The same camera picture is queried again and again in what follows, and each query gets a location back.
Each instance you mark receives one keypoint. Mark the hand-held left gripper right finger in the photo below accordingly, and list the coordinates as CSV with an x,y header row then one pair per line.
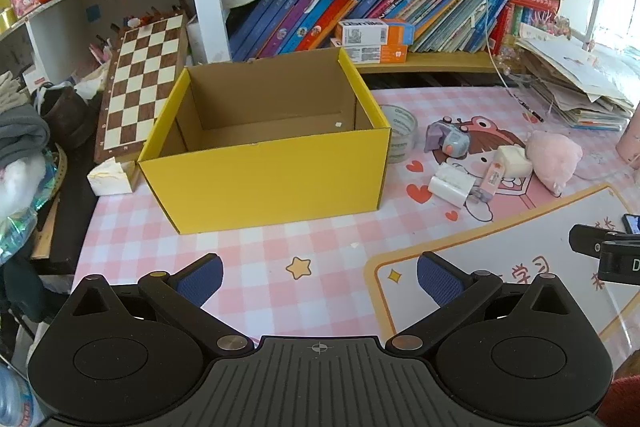
x,y
435,279

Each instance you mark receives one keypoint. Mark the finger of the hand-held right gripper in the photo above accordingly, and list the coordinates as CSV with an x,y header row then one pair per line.
x,y
587,239

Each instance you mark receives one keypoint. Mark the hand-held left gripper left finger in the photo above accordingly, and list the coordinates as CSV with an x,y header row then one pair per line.
x,y
202,279

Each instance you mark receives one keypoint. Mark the pink plush pig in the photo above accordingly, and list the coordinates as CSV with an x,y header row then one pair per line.
x,y
550,157

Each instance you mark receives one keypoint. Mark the white charger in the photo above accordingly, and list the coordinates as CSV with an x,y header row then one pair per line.
x,y
447,184

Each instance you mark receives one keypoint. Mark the yellow cardboard box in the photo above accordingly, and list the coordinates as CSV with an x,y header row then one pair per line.
x,y
270,177

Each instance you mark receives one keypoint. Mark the grey purple toy car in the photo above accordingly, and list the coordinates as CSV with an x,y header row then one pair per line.
x,y
452,142

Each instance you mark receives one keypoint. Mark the clear tape roll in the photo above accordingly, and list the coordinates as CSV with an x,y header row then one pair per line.
x,y
400,114

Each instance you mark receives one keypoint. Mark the black smartphone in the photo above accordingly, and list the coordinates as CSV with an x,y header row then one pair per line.
x,y
632,223

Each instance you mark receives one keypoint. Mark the pink cup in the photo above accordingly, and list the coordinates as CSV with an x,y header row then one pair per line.
x,y
631,144

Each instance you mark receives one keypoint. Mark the white eraser block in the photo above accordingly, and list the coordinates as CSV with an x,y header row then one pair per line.
x,y
512,159

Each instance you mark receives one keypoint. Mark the pink correction tape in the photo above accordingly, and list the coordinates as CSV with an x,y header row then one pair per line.
x,y
490,179

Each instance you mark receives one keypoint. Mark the pink checked desk mat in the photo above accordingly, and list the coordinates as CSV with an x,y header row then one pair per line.
x,y
320,247

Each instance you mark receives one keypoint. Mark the white tissue pack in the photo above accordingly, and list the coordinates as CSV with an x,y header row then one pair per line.
x,y
110,179

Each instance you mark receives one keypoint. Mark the black pen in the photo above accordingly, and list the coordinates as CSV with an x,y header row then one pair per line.
x,y
530,109

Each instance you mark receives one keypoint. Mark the stack of papers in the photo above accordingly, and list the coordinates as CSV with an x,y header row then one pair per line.
x,y
575,77

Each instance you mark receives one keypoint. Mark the iridescent bag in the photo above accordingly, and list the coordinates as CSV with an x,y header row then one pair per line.
x,y
30,217

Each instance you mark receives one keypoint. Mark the brown wooden chessboard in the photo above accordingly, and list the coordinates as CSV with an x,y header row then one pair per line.
x,y
135,82

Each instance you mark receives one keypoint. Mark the dark brown bag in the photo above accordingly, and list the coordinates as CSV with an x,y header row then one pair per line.
x,y
67,117

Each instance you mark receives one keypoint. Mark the white orange carton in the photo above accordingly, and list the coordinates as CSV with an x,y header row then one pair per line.
x,y
370,54
360,32

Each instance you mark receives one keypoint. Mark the grey cloth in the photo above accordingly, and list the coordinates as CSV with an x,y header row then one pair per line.
x,y
20,132

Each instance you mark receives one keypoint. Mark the row of colourful books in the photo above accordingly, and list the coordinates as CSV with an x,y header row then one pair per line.
x,y
310,7

